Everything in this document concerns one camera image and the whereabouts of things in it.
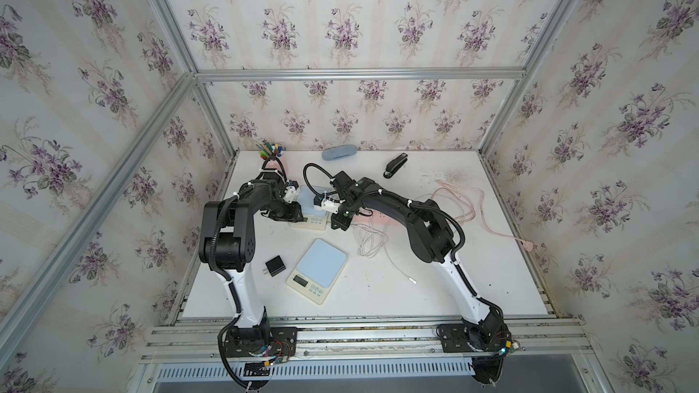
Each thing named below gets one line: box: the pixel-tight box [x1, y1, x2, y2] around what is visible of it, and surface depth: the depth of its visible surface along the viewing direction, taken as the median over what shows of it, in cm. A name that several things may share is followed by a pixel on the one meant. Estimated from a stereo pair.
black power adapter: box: [264, 254, 287, 278], surface depth 88 cm
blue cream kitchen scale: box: [285, 238, 349, 306], surface depth 86 cm
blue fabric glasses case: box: [321, 144, 357, 162], surface depth 120 cm
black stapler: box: [383, 152, 409, 180], surface depth 114 cm
